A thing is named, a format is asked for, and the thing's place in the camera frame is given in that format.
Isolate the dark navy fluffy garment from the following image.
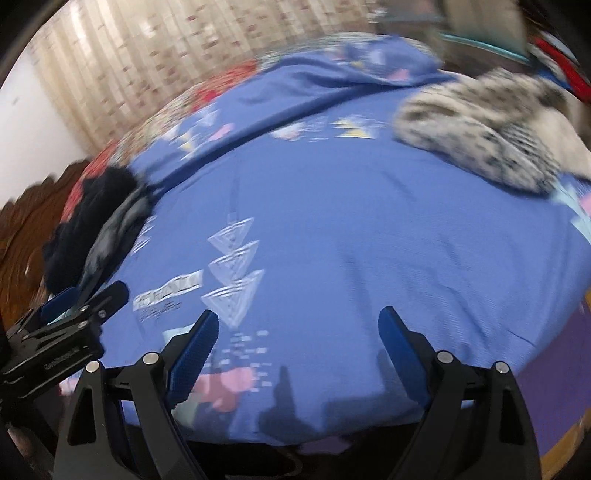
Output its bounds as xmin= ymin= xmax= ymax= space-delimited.
xmin=42 ymin=167 xmax=138 ymax=295

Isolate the pile of colourful clothes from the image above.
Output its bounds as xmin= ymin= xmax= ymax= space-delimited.
xmin=528 ymin=32 xmax=590 ymax=104

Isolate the grey puffer jacket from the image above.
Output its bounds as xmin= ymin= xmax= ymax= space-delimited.
xmin=78 ymin=185 xmax=153 ymax=300

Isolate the carved wooden headboard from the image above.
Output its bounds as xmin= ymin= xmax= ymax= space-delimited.
xmin=1 ymin=159 xmax=89 ymax=328

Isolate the red floral quilt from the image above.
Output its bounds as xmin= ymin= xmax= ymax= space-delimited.
xmin=59 ymin=32 xmax=371 ymax=222

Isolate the blue patterned bed sheet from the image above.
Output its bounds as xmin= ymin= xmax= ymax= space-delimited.
xmin=101 ymin=38 xmax=590 ymax=445

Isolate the beige leaf pattern curtain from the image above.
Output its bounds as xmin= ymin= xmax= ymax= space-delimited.
xmin=29 ymin=0 xmax=375 ymax=154

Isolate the white black patterned sweater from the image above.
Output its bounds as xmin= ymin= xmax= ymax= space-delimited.
xmin=393 ymin=68 xmax=590 ymax=195

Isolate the beige storage bag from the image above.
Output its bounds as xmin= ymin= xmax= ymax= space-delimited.
xmin=443 ymin=0 xmax=528 ymax=54

